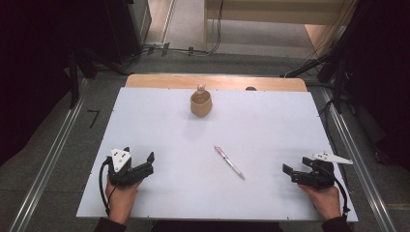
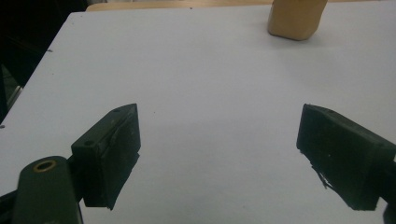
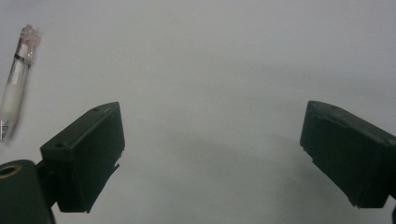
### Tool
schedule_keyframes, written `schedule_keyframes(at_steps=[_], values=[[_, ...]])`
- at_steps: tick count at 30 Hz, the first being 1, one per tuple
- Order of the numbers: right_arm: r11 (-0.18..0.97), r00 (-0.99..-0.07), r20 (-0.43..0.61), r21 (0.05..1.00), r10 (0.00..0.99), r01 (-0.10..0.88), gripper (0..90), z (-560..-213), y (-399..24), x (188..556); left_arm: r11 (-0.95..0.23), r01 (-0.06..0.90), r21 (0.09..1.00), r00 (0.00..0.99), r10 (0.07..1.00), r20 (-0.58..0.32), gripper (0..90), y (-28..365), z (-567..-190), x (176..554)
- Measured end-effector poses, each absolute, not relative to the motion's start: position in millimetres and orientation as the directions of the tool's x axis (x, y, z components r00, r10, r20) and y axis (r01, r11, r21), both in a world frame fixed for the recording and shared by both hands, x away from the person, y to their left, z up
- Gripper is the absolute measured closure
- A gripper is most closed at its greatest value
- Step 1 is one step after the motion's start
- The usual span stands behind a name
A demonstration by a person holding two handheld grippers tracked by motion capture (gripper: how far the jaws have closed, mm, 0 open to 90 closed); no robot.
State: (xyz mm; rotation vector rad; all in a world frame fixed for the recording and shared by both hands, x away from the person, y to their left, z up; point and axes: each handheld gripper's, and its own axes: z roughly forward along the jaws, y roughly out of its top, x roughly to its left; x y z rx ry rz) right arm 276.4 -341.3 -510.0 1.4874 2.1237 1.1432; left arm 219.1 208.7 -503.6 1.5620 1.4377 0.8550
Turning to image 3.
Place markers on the clear white pen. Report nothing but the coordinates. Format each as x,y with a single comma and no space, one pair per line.
16,84

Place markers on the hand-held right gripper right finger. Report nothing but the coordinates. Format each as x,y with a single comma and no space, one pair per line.
351,155

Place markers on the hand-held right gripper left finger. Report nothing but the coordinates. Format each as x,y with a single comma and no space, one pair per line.
84,155

